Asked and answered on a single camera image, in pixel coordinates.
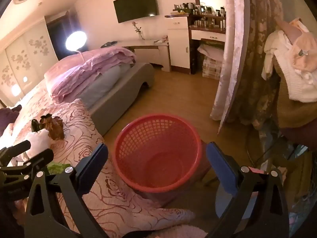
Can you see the pale folded cloth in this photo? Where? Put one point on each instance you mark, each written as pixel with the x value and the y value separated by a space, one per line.
pixel 210 50

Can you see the pink garment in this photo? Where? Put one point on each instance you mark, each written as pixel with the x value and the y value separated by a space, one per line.
pixel 288 29

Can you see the pink pillow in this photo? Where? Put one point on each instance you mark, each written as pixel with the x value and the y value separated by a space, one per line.
pixel 62 76

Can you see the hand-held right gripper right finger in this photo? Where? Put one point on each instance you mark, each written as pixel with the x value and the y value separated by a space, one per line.
pixel 218 163

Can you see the brown paper bag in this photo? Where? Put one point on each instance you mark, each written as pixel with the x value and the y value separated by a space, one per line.
pixel 55 129

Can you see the green wrapper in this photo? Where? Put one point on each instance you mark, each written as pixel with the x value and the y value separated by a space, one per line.
pixel 58 167

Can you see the white lace curtain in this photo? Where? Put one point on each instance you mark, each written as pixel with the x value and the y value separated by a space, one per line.
pixel 232 54

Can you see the dark purple garment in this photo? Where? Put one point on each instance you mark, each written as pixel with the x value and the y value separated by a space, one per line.
pixel 10 115

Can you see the dark doorway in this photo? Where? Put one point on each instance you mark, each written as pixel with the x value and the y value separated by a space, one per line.
pixel 58 29

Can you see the black wall television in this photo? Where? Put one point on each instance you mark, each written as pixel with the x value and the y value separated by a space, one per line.
pixel 136 5

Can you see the dark flat object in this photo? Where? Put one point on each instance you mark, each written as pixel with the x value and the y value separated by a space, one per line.
pixel 109 44

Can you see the dark floral curtain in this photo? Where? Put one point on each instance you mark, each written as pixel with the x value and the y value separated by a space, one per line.
pixel 262 42

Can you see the tall white cabinet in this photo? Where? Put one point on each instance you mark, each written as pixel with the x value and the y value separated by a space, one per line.
pixel 177 42

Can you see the small pink object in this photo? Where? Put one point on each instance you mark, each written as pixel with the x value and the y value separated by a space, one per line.
pixel 165 39

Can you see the white desk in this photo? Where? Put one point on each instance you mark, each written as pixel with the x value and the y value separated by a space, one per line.
pixel 148 54

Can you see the stack of storage boxes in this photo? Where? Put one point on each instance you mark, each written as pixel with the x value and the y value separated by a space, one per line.
pixel 210 69

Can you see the round glowing floor lamp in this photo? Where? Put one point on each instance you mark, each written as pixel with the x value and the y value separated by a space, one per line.
pixel 75 41

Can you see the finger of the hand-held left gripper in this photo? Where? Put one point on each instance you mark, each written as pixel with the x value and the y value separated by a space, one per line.
pixel 17 150
pixel 37 160

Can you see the maroon garment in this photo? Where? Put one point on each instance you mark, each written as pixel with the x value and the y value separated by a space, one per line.
pixel 302 136

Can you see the folded pink quilt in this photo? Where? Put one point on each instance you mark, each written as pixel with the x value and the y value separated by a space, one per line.
pixel 104 57

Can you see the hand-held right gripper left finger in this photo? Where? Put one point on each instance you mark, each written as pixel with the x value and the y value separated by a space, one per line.
pixel 92 163

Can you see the cream garment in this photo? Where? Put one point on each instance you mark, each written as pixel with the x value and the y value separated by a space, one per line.
pixel 268 62

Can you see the white tissue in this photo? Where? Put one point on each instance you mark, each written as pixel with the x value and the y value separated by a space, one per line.
pixel 37 138

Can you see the rose in glass vase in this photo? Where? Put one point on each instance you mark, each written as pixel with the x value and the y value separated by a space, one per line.
pixel 141 35

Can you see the black plastic bag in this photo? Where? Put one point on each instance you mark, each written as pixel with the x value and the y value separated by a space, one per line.
pixel 35 125

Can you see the peach fluffy garment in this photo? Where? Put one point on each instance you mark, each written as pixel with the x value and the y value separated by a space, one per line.
pixel 301 62

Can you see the white knit garment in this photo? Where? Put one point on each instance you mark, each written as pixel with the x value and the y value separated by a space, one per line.
pixel 297 79

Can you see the red plastic mesh basket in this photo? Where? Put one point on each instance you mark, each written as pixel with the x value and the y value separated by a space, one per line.
pixel 158 133

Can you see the folded grey-blue blanket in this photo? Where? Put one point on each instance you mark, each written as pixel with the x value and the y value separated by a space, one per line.
pixel 104 84

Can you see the wooden dressing table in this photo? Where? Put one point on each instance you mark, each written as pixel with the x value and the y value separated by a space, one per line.
pixel 208 35

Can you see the mustard garment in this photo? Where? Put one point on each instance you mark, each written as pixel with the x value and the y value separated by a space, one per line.
pixel 292 114

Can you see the row of cosmetic bottles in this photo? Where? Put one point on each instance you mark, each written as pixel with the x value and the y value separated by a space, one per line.
pixel 198 10

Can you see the grey upholstered bench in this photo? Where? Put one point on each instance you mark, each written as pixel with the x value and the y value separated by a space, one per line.
pixel 118 104

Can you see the flower-patterned wardrobe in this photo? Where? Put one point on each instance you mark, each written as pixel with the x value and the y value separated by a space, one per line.
pixel 24 54

